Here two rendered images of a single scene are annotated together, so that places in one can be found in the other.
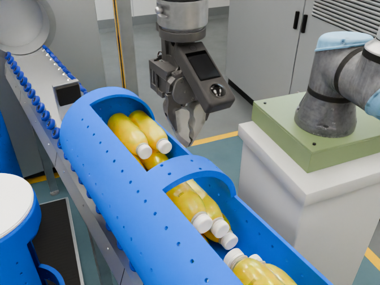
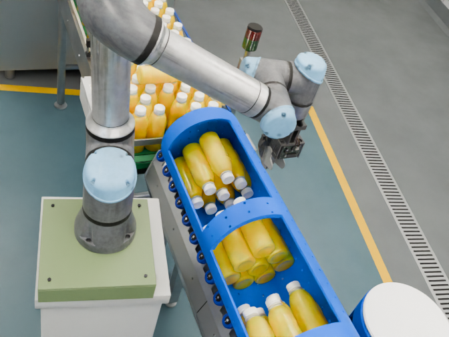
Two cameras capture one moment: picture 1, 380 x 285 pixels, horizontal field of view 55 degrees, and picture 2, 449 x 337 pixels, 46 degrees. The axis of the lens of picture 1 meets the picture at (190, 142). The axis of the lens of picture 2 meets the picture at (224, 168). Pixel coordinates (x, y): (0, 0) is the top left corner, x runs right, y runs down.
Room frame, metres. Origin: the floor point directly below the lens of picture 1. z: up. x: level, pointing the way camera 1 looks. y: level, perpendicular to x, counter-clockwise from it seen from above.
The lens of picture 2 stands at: (1.64, -0.13, 2.30)
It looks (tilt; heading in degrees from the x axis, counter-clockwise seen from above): 43 degrees down; 179
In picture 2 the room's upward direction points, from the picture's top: 18 degrees clockwise
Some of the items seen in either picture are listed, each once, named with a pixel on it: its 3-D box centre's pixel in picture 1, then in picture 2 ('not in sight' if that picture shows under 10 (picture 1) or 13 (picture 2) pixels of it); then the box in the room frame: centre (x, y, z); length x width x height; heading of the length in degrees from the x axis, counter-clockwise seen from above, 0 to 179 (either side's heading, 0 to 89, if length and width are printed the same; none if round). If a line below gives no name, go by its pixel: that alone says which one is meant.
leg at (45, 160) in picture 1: (44, 156); not in sight; (1.85, 0.92, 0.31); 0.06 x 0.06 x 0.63; 33
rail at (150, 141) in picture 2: not in sight; (182, 138); (0.11, -0.28, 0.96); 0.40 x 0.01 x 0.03; 123
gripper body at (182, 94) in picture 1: (180, 62); (286, 132); (0.56, 0.02, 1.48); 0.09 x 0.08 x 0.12; 33
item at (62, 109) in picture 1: (69, 100); not in sight; (1.30, 0.48, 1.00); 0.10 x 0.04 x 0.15; 123
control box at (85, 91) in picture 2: not in sight; (99, 103); (0.16, -0.59, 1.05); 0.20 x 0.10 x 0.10; 33
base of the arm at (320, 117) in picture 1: (328, 104); (106, 216); (0.81, -0.35, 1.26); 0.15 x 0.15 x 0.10
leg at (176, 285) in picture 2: not in sight; (181, 265); (0.20, -0.14, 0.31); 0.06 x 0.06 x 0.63; 33
